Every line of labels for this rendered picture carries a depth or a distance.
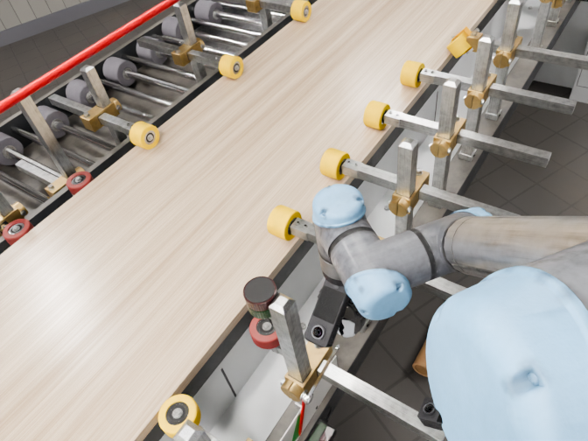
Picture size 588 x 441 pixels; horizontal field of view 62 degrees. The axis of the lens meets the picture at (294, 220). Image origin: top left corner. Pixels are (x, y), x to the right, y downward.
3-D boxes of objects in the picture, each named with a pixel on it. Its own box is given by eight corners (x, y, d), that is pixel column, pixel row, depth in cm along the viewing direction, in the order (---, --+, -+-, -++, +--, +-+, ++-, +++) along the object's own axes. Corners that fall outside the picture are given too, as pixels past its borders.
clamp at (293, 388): (333, 354, 111) (332, 344, 107) (301, 405, 104) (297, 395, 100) (312, 343, 113) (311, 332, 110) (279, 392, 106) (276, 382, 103)
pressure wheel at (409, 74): (412, 87, 159) (421, 87, 165) (419, 62, 156) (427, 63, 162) (395, 84, 162) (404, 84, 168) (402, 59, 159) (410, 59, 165)
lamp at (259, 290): (297, 344, 101) (282, 284, 86) (282, 366, 99) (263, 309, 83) (275, 332, 104) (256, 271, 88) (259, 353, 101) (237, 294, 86)
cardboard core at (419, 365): (463, 310, 197) (432, 370, 181) (460, 320, 203) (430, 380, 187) (444, 302, 200) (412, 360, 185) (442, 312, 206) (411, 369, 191)
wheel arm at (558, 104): (574, 108, 141) (577, 98, 138) (570, 115, 139) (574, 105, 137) (413, 73, 164) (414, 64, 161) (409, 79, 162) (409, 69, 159)
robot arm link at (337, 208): (323, 228, 65) (301, 189, 71) (329, 277, 73) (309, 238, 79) (377, 209, 66) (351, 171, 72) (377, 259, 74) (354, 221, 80)
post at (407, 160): (409, 266, 145) (419, 138, 110) (403, 275, 143) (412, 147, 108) (398, 262, 147) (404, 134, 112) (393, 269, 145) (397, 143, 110)
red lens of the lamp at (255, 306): (284, 291, 88) (283, 284, 86) (265, 317, 85) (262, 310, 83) (258, 278, 90) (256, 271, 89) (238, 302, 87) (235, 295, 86)
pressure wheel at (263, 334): (297, 344, 116) (290, 318, 108) (278, 371, 112) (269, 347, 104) (270, 329, 120) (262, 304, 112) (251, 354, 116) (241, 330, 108)
